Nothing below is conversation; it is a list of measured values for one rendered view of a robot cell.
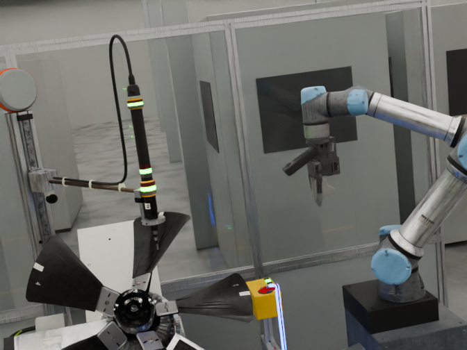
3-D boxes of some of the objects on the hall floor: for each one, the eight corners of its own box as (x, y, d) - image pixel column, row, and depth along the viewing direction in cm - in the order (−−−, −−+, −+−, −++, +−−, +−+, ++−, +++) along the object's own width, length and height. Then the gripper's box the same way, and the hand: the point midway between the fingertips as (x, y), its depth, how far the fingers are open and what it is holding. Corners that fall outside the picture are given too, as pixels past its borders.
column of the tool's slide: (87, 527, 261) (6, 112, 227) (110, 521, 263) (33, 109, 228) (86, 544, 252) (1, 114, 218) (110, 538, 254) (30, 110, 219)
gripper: (338, 137, 181) (344, 205, 185) (328, 134, 190) (333, 199, 194) (310, 141, 179) (317, 210, 183) (301, 137, 188) (308, 203, 192)
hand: (317, 202), depth 188 cm, fingers closed
